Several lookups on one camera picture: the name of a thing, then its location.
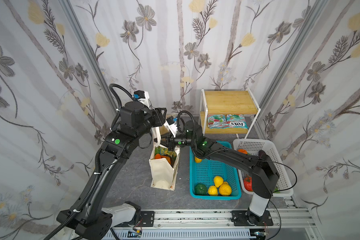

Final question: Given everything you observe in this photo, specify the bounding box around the Fox's candy bag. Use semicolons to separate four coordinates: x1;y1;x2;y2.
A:
227;115;248;129

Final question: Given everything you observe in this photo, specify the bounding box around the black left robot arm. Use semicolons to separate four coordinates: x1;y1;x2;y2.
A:
45;84;167;240

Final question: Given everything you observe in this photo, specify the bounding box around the green red candy bag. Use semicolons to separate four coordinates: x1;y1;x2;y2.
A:
207;115;229;129

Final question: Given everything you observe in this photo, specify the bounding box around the teal plastic basket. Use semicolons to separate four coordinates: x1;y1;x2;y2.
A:
188;140;242;201

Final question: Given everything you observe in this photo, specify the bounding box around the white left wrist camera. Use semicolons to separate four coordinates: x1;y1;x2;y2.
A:
134;90;151;108

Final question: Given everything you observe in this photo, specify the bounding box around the green snack bag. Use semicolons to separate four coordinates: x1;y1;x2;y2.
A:
154;146;177;160

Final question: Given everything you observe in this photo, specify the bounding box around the green avocado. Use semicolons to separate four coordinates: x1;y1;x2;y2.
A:
194;184;208;196

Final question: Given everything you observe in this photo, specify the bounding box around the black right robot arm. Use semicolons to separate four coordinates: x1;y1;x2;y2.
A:
159;111;280;226

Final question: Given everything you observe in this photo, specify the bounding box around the white plastic basket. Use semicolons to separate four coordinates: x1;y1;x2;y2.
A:
233;138;294;198

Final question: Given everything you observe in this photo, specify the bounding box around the orange snack bag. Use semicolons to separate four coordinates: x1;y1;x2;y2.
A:
155;154;172;165

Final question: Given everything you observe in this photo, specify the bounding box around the yellow lemon right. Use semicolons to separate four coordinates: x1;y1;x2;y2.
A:
214;176;225;188

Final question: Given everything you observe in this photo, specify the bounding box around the red tomato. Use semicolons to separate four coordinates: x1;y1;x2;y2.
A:
244;177;253;192

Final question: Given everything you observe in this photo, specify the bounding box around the cream floral grocery tote bag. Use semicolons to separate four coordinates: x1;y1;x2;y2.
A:
149;125;180;191

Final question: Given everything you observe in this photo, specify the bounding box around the white wooden two-tier shelf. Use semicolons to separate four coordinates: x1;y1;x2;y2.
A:
199;89;261;139

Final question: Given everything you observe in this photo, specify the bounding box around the large yellow citrus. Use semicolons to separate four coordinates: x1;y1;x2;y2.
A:
219;182;232;197

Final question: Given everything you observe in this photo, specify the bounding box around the aluminium mounting rail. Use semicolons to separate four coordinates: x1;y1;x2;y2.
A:
68;208;317;240

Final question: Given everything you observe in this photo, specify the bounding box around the orange bell pepper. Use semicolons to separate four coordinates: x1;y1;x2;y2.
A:
237;149;248;155

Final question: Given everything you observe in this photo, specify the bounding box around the yellow lemon middle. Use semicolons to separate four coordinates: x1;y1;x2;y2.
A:
208;186;219;196

